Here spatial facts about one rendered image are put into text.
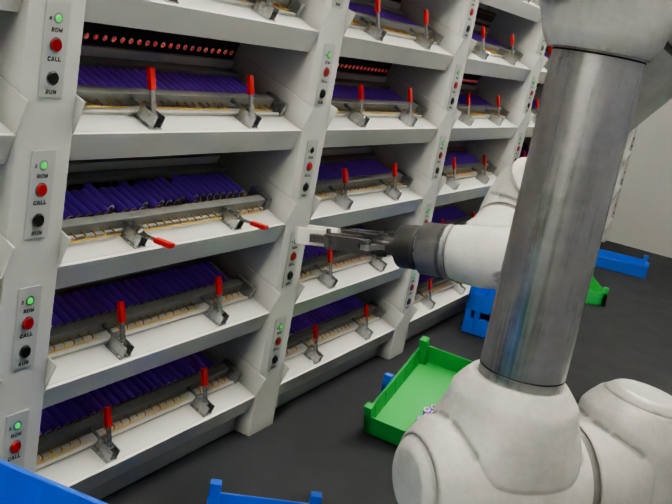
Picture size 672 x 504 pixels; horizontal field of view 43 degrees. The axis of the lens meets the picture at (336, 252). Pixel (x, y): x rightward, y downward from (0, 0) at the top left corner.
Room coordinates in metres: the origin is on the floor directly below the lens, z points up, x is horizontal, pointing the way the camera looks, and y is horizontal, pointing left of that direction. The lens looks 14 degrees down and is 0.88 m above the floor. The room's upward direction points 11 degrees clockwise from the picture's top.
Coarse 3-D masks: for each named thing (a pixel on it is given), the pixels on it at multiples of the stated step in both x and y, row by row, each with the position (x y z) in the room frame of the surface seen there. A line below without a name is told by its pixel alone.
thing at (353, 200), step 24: (336, 168) 2.12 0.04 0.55; (360, 168) 2.23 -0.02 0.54; (384, 168) 2.33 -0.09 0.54; (408, 168) 2.35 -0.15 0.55; (336, 192) 1.97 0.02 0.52; (360, 192) 2.09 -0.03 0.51; (384, 192) 2.19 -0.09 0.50; (408, 192) 2.30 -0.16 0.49; (312, 216) 1.81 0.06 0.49; (336, 216) 1.90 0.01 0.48; (360, 216) 2.02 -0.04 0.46; (384, 216) 2.16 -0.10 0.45
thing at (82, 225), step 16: (160, 208) 1.44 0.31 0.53; (176, 208) 1.47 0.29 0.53; (192, 208) 1.50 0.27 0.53; (208, 208) 1.54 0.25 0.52; (240, 208) 1.64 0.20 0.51; (64, 224) 1.24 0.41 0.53; (80, 224) 1.26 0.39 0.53; (96, 224) 1.29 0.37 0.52; (112, 224) 1.32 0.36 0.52; (176, 224) 1.45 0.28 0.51; (80, 240) 1.25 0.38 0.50
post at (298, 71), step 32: (320, 32) 1.71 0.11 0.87; (256, 64) 1.77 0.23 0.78; (288, 64) 1.73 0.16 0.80; (320, 64) 1.73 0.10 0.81; (320, 128) 1.77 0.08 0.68; (224, 160) 1.79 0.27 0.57; (256, 160) 1.75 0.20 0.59; (288, 160) 1.72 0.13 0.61; (288, 192) 1.71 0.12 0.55; (288, 224) 1.72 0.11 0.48; (256, 256) 1.73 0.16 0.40; (288, 288) 1.76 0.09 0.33; (288, 320) 1.78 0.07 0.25; (256, 352) 1.71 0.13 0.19; (256, 416) 1.72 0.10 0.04
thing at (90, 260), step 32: (96, 160) 1.45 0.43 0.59; (128, 160) 1.51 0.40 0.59; (160, 160) 1.59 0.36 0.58; (192, 160) 1.68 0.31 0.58; (256, 192) 1.72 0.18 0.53; (192, 224) 1.50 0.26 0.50; (224, 224) 1.56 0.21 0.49; (64, 256) 1.20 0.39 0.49; (96, 256) 1.24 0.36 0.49; (128, 256) 1.30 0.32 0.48; (160, 256) 1.38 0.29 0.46; (192, 256) 1.46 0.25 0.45
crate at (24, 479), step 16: (0, 464) 0.69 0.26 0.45; (0, 480) 0.69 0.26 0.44; (16, 480) 0.68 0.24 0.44; (32, 480) 0.67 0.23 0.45; (48, 480) 0.67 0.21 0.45; (0, 496) 0.69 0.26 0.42; (16, 496) 0.68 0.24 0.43; (32, 496) 0.68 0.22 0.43; (48, 496) 0.67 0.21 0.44; (64, 496) 0.66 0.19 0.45; (80, 496) 0.66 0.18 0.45
